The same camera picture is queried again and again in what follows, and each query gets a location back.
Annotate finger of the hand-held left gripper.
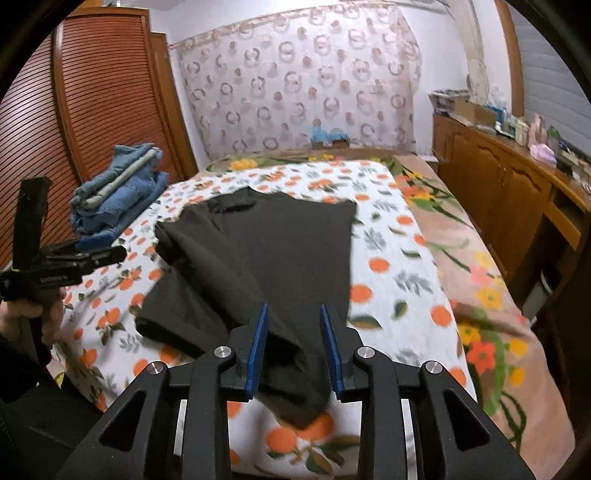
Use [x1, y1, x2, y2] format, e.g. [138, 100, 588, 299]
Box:
[55, 246, 128, 278]
[39, 239, 95, 260]

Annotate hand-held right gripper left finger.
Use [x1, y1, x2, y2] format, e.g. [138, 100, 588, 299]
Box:
[60, 302, 269, 480]

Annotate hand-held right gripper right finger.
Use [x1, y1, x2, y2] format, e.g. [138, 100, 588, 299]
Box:
[320, 303, 536, 480]

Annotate dark brown shorts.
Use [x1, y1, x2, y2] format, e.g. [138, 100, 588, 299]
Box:
[135, 187, 358, 430]

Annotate person's left forearm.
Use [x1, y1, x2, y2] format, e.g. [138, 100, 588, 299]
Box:
[0, 330, 54, 398]

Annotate grey-green folded pants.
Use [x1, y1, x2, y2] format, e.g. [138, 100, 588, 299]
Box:
[81, 148, 160, 208]

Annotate teal folded denim pants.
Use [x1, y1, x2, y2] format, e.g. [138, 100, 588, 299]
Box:
[113, 144, 162, 162]

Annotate person's left hand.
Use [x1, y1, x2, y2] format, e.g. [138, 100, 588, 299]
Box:
[0, 295, 65, 347]

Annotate dark blue folded jeans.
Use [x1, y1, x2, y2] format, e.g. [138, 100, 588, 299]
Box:
[76, 222, 139, 252]

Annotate blue folded denim jeans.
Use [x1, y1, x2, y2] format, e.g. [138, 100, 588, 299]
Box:
[70, 168, 170, 234]

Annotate orange print white bedsheet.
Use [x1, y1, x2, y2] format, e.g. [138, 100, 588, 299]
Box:
[51, 159, 481, 480]

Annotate wooden louvered wardrobe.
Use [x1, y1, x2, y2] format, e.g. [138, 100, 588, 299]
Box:
[0, 9, 199, 278]

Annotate peach floral blanket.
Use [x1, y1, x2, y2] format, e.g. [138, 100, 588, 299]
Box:
[205, 154, 578, 462]

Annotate person's dark clothing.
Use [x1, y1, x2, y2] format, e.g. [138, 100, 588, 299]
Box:
[0, 383, 109, 480]

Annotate wooden bed headboard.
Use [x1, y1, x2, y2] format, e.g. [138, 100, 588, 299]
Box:
[259, 147, 419, 158]

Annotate grey trash bin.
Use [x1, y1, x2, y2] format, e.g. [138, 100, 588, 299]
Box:
[526, 270, 561, 324]

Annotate box with blue bag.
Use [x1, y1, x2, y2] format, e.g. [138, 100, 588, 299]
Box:
[311, 120, 350, 148]

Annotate wooden sideboard cabinet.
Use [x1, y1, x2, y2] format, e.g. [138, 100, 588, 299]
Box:
[431, 113, 591, 324]

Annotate circle pattern sheer curtain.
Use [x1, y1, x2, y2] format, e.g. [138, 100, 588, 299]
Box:
[171, 4, 423, 160]

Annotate stack of newspapers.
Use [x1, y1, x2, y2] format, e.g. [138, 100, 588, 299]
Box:
[427, 88, 472, 116]

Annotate cardboard box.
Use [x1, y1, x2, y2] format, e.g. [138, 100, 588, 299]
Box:
[455, 99, 498, 128]

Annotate pink cloth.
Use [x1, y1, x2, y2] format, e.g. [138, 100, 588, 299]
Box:
[530, 143, 558, 165]

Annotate pink bottle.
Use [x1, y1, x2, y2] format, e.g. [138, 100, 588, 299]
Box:
[530, 115, 549, 145]

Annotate beige lace curtain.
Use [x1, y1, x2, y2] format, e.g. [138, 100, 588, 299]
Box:
[464, 41, 491, 100]

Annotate grey window blind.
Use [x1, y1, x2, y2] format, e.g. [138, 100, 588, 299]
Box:
[508, 4, 591, 158]

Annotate wooden window frame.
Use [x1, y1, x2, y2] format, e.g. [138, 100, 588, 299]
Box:
[496, 0, 526, 116]

